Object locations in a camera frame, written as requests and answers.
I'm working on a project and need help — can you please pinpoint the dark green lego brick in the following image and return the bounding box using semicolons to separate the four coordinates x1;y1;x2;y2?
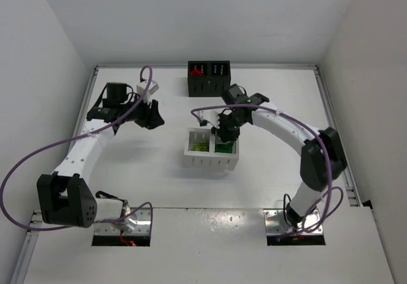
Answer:
214;142;235;154

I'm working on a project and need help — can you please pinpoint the lime lego brick top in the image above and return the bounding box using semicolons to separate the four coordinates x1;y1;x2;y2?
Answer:
190;143;209;152

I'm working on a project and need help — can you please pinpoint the red long lego brick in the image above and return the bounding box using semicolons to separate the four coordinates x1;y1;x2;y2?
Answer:
190;69;205;76

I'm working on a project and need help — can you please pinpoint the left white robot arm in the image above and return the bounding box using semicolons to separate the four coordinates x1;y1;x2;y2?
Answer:
37;80;164;228

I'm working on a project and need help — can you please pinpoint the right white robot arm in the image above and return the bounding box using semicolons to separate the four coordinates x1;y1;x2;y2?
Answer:
212;85;347;227

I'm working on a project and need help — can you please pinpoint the black two-compartment container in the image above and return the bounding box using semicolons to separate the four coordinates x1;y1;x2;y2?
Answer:
187;61;231;97

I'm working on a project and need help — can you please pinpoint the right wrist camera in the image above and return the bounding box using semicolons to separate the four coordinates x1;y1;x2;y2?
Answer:
198;110;220;129

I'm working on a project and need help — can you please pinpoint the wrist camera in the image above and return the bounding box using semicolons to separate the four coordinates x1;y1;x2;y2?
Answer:
136;80;159;104
198;110;220;129

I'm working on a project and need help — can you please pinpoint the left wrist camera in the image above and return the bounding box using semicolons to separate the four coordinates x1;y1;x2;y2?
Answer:
136;80;159;104

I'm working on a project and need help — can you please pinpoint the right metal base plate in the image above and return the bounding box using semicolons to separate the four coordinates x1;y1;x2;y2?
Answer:
263;209;324;236

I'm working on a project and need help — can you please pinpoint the metal base plate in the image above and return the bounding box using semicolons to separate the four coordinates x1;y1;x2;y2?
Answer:
263;209;324;236
94;209;151;236

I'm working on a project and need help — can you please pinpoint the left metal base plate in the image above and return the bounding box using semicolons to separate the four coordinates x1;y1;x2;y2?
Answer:
94;209;151;236

